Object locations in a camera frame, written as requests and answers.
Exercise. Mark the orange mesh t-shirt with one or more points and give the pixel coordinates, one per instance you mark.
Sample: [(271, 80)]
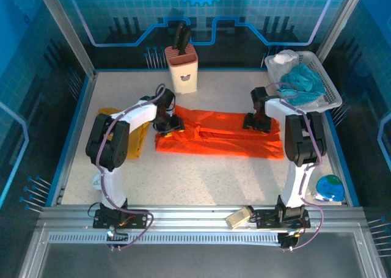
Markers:
[(220, 137)]

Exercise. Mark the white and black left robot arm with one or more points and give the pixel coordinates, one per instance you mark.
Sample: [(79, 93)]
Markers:
[(137, 114)]

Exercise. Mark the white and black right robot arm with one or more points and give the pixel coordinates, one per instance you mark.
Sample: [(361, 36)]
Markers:
[(301, 180)]

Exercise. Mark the yellow t-shirt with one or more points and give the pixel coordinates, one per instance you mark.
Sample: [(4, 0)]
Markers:
[(137, 143)]

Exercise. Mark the cream knife block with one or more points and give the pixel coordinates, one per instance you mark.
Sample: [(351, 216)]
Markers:
[(183, 73)]

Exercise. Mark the teal towel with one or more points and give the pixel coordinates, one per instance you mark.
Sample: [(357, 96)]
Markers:
[(302, 81)]

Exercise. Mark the white cloth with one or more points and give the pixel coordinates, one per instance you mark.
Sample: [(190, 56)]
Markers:
[(284, 57)]

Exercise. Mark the white plastic laundry basket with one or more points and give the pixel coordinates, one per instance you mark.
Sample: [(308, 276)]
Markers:
[(332, 88)]

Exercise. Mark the small pale cup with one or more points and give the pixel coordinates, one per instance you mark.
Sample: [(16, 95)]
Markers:
[(97, 182)]

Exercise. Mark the blue green bowl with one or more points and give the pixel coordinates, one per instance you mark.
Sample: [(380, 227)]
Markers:
[(330, 188)]

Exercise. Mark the small tan metal box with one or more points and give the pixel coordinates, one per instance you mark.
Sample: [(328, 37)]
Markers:
[(238, 218)]

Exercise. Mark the small circuit board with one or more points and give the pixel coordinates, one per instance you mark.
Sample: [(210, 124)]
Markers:
[(114, 236), (288, 239)]

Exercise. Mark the aluminium mounting rail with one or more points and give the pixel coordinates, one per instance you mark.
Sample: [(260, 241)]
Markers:
[(198, 220)]

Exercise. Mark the aluminium frame post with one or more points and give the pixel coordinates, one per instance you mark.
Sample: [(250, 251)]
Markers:
[(339, 24), (64, 30)]

